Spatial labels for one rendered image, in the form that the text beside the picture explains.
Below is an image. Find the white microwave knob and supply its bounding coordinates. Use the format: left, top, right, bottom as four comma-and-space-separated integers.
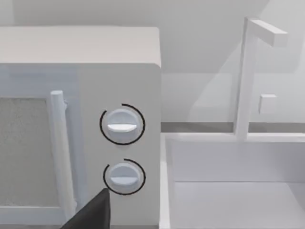
102, 158, 146, 195
99, 103, 146, 146

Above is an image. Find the tall white tap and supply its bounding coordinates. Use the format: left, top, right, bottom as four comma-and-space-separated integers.
233, 17, 288, 140

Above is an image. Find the pale microwave oven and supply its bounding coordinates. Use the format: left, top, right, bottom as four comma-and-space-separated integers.
0, 26, 163, 229

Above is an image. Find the microwave door with window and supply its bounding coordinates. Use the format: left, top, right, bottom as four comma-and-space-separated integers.
0, 64, 86, 225

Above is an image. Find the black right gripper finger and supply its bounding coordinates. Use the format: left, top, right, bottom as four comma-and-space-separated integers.
60, 187, 112, 229

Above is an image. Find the white microwave door handle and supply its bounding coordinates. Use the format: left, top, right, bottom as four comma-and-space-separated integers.
50, 90, 77, 220

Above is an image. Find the white sink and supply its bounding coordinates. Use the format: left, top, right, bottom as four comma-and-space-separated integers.
159, 131, 305, 229

